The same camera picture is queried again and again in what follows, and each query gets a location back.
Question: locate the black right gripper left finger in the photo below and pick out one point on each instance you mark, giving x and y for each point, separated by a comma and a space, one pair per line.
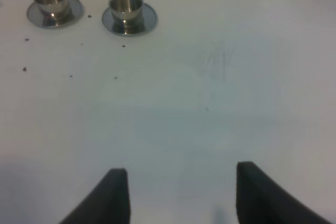
109, 202

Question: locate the steel saucer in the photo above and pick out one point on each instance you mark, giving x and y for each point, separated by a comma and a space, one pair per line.
37, 18
150, 20

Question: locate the left steel teacup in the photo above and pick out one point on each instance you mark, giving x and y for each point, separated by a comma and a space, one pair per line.
57, 9

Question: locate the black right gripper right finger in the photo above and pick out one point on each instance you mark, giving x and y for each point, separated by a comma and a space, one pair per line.
259, 199

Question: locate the steel teacup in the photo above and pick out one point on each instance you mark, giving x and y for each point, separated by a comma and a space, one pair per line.
57, 9
127, 14

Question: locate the right steel saucer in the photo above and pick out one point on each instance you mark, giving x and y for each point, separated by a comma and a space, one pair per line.
150, 20

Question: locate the right steel teacup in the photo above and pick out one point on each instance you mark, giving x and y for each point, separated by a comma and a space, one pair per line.
127, 14

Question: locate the left steel saucer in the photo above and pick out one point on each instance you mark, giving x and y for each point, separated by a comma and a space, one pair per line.
37, 18

